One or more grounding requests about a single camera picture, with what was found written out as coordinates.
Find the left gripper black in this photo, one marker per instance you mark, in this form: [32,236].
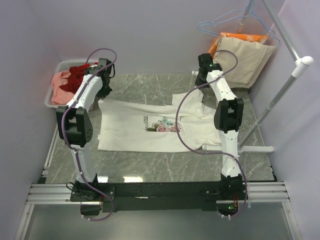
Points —
[102,95]

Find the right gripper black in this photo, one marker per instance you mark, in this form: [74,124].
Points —
[197,82]

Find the white floral print t-shirt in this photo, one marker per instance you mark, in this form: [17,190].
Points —
[132,127]

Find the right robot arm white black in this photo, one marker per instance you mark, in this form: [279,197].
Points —
[227,120]

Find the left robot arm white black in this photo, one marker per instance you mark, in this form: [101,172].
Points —
[75,127]

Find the orange hanging garment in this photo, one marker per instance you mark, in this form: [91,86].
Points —
[245,37]

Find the dark red garment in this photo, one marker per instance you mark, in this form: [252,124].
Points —
[75,79]

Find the beige hanging garment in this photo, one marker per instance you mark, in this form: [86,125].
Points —
[252,57]

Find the white plastic laundry basket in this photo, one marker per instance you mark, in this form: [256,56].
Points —
[64,66]

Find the pink garment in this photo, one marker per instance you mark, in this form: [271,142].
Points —
[60,96]

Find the silver white clothes rack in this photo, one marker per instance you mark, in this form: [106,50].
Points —
[286,96]

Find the aluminium black mounting rail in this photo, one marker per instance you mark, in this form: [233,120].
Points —
[154,196]

